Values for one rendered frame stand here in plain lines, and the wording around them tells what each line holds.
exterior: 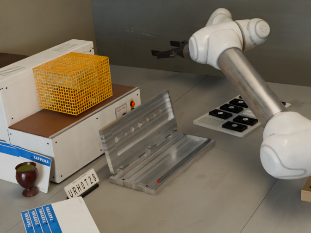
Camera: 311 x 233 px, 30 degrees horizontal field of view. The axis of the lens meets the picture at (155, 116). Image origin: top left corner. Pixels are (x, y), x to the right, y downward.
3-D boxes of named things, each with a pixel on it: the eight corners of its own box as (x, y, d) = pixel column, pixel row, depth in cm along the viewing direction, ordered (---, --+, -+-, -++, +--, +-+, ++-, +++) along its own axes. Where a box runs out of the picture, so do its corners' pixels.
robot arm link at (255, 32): (252, 18, 240) (223, 25, 237) (272, 9, 223) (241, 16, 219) (260, 49, 241) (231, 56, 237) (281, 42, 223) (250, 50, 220)
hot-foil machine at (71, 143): (59, 186, 216) (43, 90, 201) (-14, 163, 238) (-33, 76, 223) (168, 112, 272) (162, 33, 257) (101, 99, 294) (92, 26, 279)
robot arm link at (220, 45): (346, 144, 177) (283, 164, 171) (334, 178, 188) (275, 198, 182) (232, 10, 228) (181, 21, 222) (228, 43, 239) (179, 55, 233)
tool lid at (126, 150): (102, 130, 208) (98, 130, 209) (115, 177, 213) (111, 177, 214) (168, 89, 240) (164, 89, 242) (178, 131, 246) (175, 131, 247)
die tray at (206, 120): (242, 137, 242) (242, 135, 241) (192, 123, 259) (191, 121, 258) (291, 106, 268) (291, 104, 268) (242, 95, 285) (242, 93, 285)
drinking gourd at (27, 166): (21, 187, 217) (15, 162, 213) (43, 186, 217) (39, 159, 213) (16, 199, 209) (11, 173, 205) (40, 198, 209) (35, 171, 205)
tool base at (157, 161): (155, 195, 205) (154, 186, 203) (109, 182, 216) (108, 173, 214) (215, 144, 237) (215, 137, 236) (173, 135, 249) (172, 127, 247)
